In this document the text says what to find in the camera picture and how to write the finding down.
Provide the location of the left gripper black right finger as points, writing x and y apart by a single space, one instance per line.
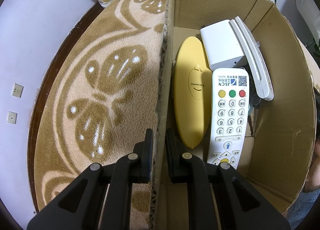
218 196

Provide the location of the upper wall socket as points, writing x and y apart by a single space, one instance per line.
17 90

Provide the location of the white plug charger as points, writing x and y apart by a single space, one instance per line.
222 47

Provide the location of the brown floral carpet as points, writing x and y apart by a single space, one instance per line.
104 97

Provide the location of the wall socket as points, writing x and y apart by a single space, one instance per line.
17 90
12 117

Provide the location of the lower wall socket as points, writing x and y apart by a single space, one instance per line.
12 117

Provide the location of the white JSCN remote control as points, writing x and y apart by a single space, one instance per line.
230 105

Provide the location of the yellow oval case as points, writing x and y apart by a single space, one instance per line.
192 92

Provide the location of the brown cardboard box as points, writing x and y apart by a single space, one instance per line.
285 128

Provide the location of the green cartoon pouch case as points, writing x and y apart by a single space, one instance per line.
254 102

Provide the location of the person's hand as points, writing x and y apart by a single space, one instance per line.
313 179

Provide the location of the white slim remote control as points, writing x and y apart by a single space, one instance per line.
251 50

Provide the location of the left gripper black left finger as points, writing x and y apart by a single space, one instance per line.
100 197

